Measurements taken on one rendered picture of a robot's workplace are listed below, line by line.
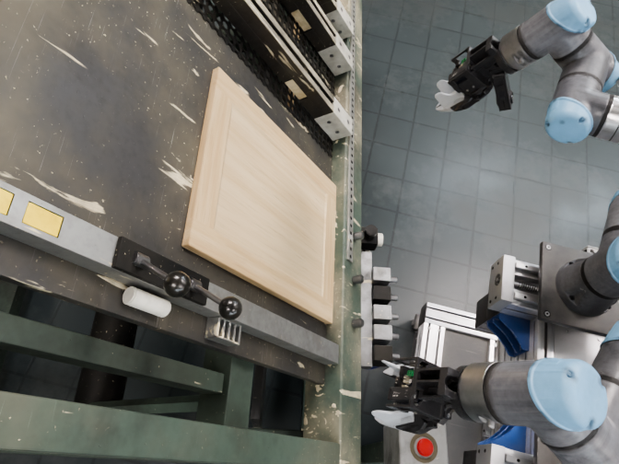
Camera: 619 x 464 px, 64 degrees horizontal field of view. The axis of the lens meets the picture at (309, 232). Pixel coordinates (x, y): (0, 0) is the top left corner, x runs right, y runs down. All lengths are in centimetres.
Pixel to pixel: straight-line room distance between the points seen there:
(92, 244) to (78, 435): 25
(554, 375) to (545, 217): 230
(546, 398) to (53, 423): 57
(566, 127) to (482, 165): 194
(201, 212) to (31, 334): 37
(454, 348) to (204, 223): 143
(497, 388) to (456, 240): 199
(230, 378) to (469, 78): 79
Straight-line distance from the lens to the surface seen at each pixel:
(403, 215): 258
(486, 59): 110
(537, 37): 105
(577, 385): 61
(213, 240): 99
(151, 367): 94
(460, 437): 213
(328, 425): 132
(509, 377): 64
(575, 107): 97
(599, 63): 107
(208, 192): 101
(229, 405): 108
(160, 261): 84
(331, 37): 170
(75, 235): 76
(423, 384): 73
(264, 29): 132
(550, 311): 141
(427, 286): 245
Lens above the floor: 220
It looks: 64 degrees down
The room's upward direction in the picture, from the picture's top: 11 degrees clockwise
